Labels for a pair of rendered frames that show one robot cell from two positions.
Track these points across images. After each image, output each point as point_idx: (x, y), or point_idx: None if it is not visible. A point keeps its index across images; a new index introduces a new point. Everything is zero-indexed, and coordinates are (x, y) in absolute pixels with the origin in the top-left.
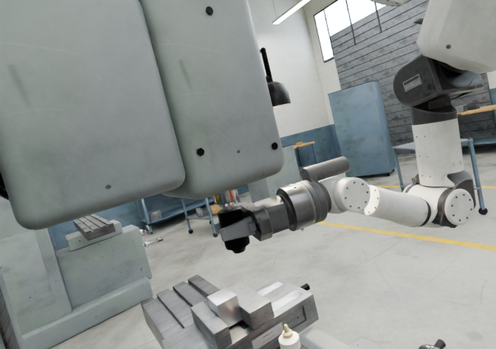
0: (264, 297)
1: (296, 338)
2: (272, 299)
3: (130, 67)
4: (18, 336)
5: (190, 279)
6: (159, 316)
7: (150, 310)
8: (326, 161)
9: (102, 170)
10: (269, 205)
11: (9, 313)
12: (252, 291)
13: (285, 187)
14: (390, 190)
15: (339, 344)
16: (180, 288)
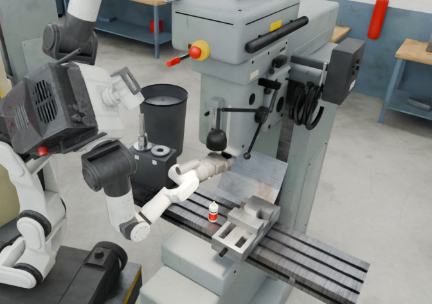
0: (232, 215)
1: (209, 205)
2: (234, 231)
3: None
4: (295, 152)
5: (355, 294)
6: (326, 248)
7: (344, 254)
8: (186, 162)
9: None
10: (209, 156)
11: (295, 143)
12: (243, 220)
13: (205, 159)
14: (157, 196)
15: (202, 265)
16: (349, 280)
